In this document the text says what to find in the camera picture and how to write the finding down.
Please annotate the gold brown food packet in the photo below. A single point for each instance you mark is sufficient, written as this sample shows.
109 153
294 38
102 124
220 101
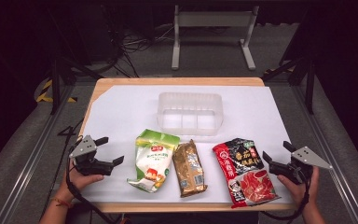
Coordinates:
188 168

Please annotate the black metal stand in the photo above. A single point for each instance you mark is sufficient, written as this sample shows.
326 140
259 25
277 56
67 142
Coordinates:
55 87
309 90

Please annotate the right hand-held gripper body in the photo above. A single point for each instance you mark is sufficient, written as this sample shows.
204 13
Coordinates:
307 157

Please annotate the clear plastic container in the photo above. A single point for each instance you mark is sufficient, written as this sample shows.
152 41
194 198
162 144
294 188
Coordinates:
167 102

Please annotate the white paper sheet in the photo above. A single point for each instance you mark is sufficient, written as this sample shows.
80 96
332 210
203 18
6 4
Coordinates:
121 109

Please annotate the person's left hand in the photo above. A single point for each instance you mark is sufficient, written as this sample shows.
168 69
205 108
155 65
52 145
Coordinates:
74 185

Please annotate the red black food packet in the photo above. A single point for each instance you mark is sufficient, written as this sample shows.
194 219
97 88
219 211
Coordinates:
245 168

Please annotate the aluminium floor rail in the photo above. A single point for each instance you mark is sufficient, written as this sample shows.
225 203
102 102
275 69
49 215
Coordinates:
345 193
26 171

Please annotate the white metal stand frame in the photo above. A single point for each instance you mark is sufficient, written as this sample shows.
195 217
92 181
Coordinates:
213 18

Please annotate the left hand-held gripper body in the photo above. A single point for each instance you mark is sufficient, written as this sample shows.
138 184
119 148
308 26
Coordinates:
84 147

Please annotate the person's right hand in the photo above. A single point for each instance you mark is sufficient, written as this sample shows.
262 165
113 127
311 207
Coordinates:
303 193

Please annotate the green white snack packet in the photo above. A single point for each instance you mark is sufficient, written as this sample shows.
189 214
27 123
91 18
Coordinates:
152 161

